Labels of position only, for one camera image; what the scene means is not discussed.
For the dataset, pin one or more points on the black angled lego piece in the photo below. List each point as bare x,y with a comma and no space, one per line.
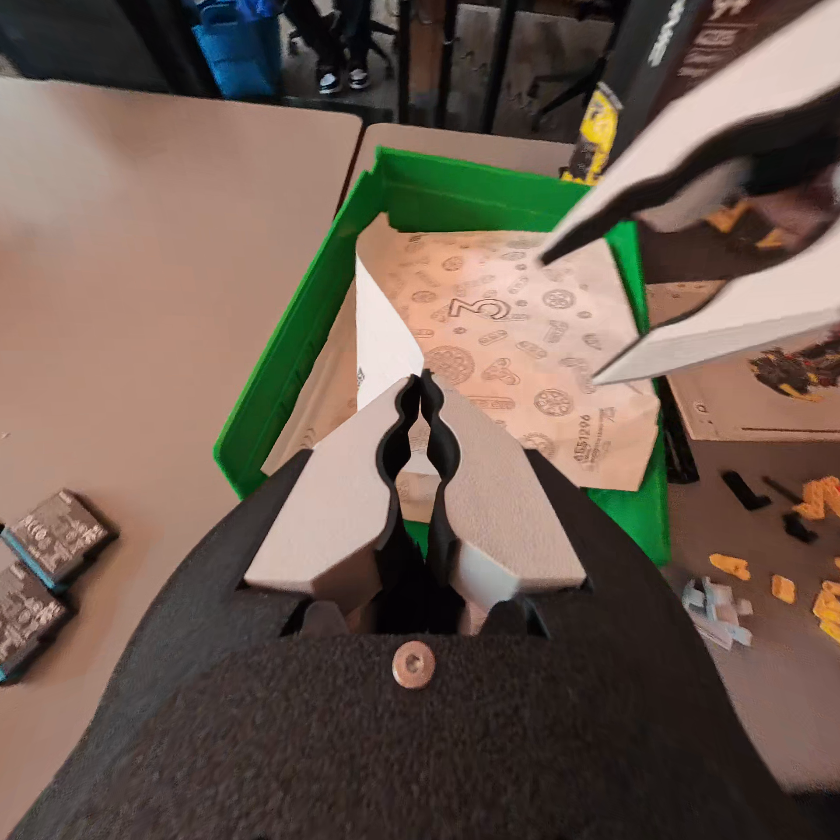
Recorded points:
745,491

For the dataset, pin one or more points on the white paper sheet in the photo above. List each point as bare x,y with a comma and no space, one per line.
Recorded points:
384,341

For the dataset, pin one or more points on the brown printed paper bag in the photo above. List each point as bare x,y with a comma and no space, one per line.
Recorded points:
512,328

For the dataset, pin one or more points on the black lego block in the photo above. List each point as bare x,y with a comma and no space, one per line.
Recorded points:
799,528

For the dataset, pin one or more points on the pile of yellow lego pieces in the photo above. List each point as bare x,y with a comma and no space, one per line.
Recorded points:
823,604

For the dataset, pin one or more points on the black battery pack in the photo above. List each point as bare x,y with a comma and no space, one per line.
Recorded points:
26,613
62,535

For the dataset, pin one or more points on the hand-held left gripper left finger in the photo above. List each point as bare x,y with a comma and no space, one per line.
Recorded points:
328,518

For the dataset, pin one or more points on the blue container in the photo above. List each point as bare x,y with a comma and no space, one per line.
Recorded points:
239,52

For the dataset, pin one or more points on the light grey lego bracket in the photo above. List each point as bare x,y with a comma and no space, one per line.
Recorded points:
715,607

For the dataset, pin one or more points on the open instruction booklet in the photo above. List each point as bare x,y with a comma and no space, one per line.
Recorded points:
722,407

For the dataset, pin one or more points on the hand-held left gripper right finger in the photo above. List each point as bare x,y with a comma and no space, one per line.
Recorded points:
512,518

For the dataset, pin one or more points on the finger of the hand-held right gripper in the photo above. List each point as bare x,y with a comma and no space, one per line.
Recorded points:
754,321
709,105

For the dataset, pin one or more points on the yellow black packet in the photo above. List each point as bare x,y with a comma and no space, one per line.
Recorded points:
594,138

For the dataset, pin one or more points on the green plastic bin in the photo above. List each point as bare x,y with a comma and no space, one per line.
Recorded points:
308,315

